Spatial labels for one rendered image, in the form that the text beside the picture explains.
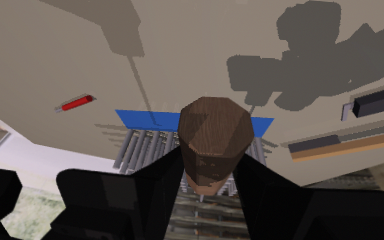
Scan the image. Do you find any red-handled screwdriver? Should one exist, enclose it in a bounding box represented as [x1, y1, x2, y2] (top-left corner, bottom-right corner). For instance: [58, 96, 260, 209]
[55, 95, 92, 112]

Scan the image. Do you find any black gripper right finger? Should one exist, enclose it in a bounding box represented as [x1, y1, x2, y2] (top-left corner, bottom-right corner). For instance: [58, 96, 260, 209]
[232, 153, 384, 240]

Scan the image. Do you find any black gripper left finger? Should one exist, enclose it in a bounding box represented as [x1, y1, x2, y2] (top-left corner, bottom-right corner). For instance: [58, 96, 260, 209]
[56, 146, 184, 240]

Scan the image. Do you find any blue flat strip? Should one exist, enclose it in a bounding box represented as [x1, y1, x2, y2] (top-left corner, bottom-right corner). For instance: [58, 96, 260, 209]
[115, 109, 274, 138]

